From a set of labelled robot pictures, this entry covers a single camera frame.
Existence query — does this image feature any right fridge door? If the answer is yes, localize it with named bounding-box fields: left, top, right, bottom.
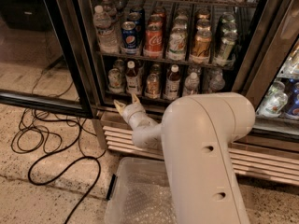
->
left=232, top=0, right=299, bottom=152

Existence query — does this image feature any blue can right compartment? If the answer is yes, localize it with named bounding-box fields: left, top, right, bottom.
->
left=284, top=82, right=299, bottom=119

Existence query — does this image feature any red coca-cola can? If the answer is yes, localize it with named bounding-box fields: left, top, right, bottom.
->
left=144, top=24, right=163, bottom=58

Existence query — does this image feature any glass fridge door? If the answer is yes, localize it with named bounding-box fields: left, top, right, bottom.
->
left=0, top=0, right=93, bottom=118

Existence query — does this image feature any dark bottle white cap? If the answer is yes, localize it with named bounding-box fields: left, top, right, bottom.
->
left=125, top=61, right=142, bottom=95

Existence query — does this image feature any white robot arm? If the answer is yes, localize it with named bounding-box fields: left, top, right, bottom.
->
left=114, top=92, right=255, bottom=224

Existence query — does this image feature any blue pepsi can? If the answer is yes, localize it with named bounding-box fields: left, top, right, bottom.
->
left=121, top=21, right=137, bottom=54

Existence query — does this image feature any gold soda can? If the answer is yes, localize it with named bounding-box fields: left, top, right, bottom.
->
left=190, top=30, right=212, bottom=63

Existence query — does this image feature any steel vent grille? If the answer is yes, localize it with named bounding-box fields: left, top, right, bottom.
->
left=100, top=111, right=299, bottom=186

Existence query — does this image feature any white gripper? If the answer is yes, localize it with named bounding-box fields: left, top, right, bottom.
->
left=113, top=93, right=150, bottom=129

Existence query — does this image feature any clear water bottle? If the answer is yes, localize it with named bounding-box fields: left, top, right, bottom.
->
left=182, top=72, right=199, bottom=96
left=206, top=75, right=225, bottom=93

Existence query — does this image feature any stainless steel fridge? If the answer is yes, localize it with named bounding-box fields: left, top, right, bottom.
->
left=50, top=0, right=299, bottom=187

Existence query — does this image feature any dark tea bottle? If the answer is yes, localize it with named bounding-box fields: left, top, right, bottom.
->
left=164, top=64, right=180, bottom=100

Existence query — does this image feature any large water bottle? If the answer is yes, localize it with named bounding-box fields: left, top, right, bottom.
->
left=93, top=6, right=119, bottom=53

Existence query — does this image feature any green silver soda can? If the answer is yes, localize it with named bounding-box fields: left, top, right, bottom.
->
left=213, top=32, right=238, bottom=66

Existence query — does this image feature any bubble wrap sheet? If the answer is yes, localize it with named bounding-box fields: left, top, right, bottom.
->
left=120, top=174, right=177, bottom=224

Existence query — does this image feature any clear plastic storage bin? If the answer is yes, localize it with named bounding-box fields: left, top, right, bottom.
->
left=104, top=157, right=178, bottom=224

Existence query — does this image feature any amber juice bottle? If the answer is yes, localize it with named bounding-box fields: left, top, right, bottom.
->
left=145, top=74, right=160, bottom=99

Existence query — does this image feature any clear bottle right compartment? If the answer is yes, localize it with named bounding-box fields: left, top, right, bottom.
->
left=258, top=81, right=288, bottom=118

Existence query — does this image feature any black floor cable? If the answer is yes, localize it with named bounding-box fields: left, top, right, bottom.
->
left=10, top=58, right=107, bottom=224

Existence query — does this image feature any white green soda can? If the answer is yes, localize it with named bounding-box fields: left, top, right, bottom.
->
left=166, top=28, right=187, bottom=61

